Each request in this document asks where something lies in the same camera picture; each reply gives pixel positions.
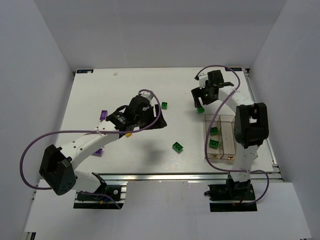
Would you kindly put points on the middle clear container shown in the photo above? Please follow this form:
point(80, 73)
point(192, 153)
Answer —
point(229, 147)

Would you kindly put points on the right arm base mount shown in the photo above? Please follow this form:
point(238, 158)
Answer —
point(221, 200)

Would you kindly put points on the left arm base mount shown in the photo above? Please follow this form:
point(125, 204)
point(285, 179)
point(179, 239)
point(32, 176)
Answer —
point(112, 197)

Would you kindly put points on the left blue table label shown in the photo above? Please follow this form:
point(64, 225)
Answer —
point(84, 71)

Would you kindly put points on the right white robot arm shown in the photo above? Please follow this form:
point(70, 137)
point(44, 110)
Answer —
point(251, 127)

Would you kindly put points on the small green lego top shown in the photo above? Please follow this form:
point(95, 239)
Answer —
point(164, 105)

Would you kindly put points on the blue table label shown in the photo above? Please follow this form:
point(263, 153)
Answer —
point(235, 69)
point(84, 71)

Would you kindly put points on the left clear container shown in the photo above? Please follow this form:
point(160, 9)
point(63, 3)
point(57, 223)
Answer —
point(213, 154)

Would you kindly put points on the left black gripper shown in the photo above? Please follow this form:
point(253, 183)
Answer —
point(155, 116)

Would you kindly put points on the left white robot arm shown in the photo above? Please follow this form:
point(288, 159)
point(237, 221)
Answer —
point(59, 164)

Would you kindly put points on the purple lego brick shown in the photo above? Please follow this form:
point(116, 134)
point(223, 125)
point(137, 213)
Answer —
point(103, 115)
point(98, 153)

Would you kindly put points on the aluminium table rail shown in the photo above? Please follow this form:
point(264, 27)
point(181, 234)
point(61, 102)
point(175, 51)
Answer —
point(164, 177)

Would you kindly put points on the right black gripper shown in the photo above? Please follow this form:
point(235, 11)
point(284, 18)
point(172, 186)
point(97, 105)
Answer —
point(200, 93)

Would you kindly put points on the green lego brick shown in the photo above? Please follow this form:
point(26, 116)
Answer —
point(214, 144)
point(177, 147)
point(200, 110)

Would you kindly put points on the right blue table label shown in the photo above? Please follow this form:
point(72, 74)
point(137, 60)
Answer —
point(235, 69)

